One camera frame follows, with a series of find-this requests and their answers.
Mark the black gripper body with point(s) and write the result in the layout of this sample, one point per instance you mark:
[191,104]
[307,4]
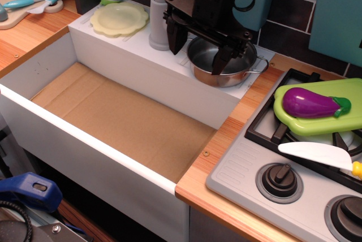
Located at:
[212,20]

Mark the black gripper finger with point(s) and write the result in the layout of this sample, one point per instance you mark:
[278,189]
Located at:
[224,54]
[177,35]

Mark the small stainless steel pot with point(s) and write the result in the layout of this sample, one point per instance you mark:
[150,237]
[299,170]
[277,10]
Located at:
[201,54]

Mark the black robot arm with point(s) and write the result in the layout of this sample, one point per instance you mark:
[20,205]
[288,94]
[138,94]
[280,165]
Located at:
[212,20]

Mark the white toy sink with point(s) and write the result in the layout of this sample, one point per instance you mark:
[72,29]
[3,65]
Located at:
[132,188]

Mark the grey toy faucet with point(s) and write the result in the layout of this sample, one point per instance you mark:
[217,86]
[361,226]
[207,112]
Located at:
[158,34]

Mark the pale yellow plastic plate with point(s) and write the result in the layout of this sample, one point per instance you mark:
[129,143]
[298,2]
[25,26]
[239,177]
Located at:
[119,19]

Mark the purple toy eggplant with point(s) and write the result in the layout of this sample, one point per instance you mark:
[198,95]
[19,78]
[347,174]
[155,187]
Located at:
[303,103]

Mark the brown cardboard sheet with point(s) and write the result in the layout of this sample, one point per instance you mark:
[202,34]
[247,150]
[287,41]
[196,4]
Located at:
[158,137]

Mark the teal box at right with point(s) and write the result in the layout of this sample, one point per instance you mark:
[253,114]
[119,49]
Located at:
[336,30]

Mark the black left stove knob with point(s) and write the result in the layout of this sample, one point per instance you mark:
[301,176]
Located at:
[279,183]

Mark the black stove knob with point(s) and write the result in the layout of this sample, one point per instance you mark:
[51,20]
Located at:
[279,183]
[343,217]

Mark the green plastic cutting board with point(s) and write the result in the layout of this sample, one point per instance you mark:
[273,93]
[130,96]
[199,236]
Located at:
[346,88]

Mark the white toy knife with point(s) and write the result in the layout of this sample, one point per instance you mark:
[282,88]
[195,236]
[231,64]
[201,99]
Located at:
[322,153]

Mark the grey toy stove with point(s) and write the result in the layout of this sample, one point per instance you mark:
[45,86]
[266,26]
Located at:
[234,177]

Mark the black stove grate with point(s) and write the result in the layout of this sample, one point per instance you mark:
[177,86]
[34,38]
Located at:
[268,131]

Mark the black right stove knob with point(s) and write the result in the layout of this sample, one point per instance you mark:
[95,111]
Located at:
[343,217]

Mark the blue clamp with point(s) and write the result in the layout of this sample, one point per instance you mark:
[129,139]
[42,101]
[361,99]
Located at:
[33,191]

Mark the blue handled spoon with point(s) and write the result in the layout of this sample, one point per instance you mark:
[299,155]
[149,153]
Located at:
[20,3]

